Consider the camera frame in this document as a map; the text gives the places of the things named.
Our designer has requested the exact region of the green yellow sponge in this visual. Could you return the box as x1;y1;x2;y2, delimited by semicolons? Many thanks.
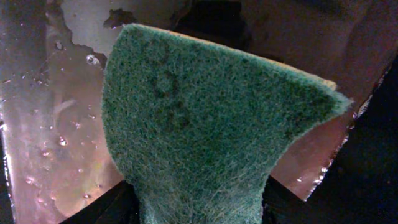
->
101;24;351;223

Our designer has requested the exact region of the black square tray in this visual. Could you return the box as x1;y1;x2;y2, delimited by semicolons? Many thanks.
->
0;0;398;224

